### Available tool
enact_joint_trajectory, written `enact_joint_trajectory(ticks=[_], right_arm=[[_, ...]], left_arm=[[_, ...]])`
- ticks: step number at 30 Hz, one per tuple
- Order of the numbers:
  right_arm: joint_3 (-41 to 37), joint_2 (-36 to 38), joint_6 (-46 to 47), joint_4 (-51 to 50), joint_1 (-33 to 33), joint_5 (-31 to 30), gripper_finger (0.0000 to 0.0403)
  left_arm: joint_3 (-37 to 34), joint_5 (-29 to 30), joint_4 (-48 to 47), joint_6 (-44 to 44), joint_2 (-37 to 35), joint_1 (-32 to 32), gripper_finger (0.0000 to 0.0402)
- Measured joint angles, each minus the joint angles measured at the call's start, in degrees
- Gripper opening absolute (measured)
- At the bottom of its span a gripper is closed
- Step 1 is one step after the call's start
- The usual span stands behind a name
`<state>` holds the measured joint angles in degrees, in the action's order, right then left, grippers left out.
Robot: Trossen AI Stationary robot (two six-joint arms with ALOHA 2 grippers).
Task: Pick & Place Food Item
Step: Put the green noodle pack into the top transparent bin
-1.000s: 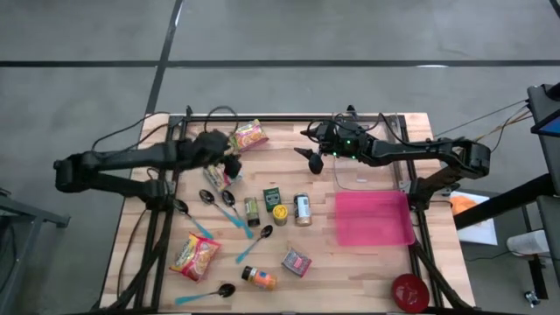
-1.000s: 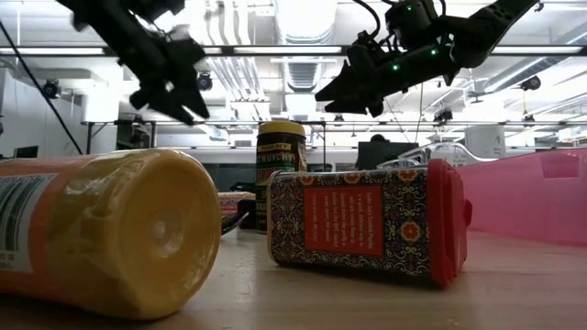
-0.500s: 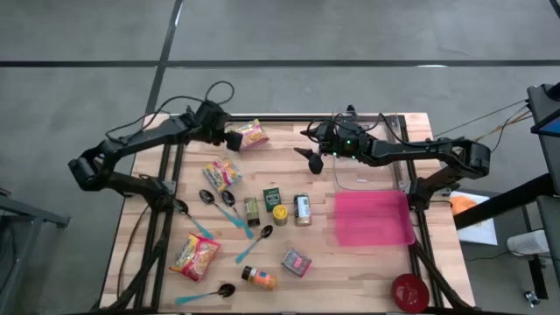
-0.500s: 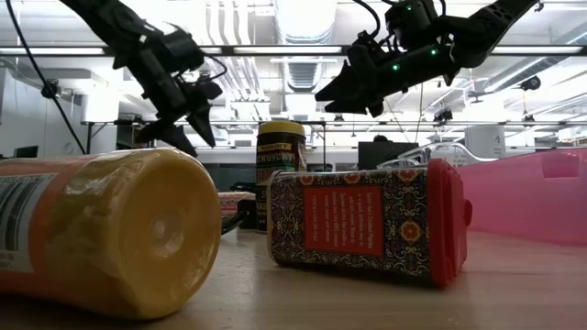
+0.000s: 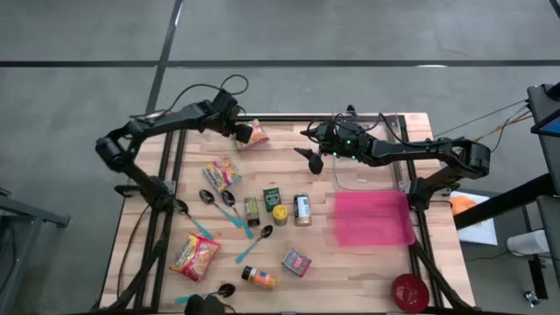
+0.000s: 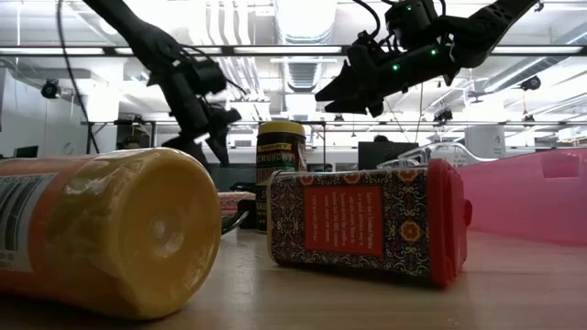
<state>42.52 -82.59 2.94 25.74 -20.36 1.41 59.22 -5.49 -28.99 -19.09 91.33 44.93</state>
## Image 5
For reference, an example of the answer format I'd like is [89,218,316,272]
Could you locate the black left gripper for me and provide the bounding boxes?
[212,88,255,145]

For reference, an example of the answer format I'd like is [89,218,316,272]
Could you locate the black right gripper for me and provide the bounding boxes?
[293,116,373,176]

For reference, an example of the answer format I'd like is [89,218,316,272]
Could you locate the pink green ramen packet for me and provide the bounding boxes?
[234,118,270,152]

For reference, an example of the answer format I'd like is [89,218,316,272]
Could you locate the yellow ramen packet blue edge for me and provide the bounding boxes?
[201,157,243,193]

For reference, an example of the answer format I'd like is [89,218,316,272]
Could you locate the dark green tin box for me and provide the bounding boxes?
[262,186,282,213]

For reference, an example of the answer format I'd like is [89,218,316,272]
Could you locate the spice jar white label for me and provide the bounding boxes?
[293,192,312,228]

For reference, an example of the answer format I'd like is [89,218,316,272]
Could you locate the yellow lid jar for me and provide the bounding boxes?
[271,204,290,227]

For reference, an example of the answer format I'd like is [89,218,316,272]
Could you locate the green herb spice jar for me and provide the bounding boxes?
[243,196,262,228]

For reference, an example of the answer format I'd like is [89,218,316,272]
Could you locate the black spoon teal handle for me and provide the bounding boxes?
[173,199,214,241]
[199,188,245,228]
[174,283,237,306]
[234,224,275,265]
[221,191,255,240]

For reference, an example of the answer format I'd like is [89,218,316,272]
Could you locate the patterned paprika tin red lid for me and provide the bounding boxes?
[281,248,313,278]

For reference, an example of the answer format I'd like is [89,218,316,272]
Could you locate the orange spice bottle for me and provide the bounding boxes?
[241,265,278,291]

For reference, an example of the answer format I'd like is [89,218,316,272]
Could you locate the red yellow ramen packet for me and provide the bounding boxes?
[169,232,221,282]

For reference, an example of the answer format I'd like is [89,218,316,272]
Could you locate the pink plastic bin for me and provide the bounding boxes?
[334,189,417,248]

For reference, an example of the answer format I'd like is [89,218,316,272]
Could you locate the orange object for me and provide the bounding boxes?
[450,195,479,216]

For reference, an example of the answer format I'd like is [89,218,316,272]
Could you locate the red bowl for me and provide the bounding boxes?
[391,273,431,314]

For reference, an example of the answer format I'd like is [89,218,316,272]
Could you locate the dark rounded object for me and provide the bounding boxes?
[183,293,227,315]

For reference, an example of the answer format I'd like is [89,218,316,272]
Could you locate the white paper sheet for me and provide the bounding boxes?
[449,190,499,247]

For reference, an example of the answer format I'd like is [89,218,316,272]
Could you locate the black beam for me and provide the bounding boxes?
[452,172,557,231]

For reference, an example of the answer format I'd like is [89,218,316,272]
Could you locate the grey metal furniture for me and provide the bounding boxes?
[0,187,71,315]

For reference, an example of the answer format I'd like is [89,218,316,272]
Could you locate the white paper roll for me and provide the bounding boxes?
[506,228,550,257]

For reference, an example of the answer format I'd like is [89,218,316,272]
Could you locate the black monitor stand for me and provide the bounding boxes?
[526,81,560,196]

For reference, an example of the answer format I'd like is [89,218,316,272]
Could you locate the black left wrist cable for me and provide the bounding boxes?
[130,73,250,122]

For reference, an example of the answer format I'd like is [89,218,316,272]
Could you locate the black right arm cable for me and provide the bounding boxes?
[378,112,438,145]

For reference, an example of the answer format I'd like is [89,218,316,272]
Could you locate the thin brown cable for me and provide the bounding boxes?
[115,207,148,303]

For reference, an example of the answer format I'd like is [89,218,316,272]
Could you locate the grey cable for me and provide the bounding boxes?
[432,99,531,137]

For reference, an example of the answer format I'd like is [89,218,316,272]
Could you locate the yellow cable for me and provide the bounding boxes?
[463,108,533,152]

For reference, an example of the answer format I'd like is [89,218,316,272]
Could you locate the black post with caster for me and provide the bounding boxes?
[523,253,550,309]

